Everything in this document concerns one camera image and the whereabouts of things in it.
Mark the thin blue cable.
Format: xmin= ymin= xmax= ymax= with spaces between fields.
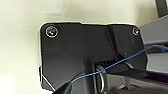
xmin=70 ymin=44 xmax=168 ymax=84

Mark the silver metal ring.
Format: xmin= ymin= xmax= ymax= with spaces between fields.
xmin=93 ymin=64 xmax=107 ymax=94

